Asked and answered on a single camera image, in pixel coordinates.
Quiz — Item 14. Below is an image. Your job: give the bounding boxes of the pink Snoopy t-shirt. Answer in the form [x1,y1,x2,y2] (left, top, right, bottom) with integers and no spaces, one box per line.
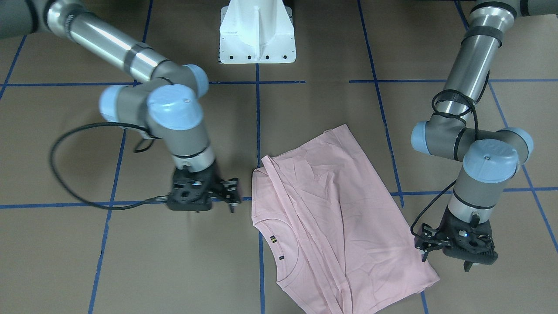
[252,125,440,314]

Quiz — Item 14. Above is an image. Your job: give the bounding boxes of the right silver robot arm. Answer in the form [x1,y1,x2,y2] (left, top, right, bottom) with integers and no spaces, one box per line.
[1,0,225,213]

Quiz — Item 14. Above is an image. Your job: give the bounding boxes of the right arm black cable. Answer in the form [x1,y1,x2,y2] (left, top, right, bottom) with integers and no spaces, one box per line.
[49,122,171,211]

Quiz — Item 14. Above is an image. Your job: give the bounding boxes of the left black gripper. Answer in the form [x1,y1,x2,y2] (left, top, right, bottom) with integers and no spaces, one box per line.
[439,208,498,272]

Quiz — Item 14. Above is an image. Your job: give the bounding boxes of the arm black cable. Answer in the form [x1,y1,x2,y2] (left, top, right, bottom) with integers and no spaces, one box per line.
[410,89,480,238]
[49,122,171,211]

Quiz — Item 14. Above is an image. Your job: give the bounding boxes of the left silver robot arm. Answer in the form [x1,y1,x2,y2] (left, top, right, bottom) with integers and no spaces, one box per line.
[411,0,557,272]

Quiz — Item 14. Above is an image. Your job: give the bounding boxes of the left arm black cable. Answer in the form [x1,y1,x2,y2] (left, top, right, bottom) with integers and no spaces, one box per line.
[410,89,480,238]

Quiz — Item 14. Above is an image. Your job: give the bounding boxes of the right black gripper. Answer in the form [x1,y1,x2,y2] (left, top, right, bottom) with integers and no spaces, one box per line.
[167,161,219,212]

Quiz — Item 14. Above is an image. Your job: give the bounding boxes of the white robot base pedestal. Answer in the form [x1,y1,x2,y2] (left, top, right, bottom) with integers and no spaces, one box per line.
[218,0,297,64]

